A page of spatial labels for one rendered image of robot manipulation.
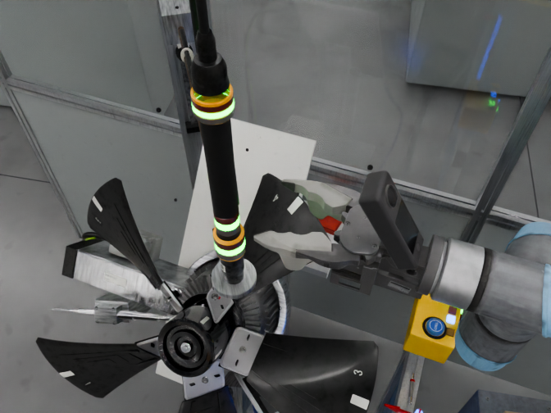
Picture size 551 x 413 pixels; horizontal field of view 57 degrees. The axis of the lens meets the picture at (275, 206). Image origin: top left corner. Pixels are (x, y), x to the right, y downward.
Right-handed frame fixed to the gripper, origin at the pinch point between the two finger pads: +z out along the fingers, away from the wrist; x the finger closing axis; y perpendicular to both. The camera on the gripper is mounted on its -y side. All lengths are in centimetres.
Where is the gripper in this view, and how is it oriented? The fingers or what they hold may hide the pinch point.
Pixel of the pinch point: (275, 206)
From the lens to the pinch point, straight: 62.2
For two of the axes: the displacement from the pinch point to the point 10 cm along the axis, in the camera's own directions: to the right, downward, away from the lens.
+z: -9.3, -2.8, 2.3
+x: 3.6, -7.2, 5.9
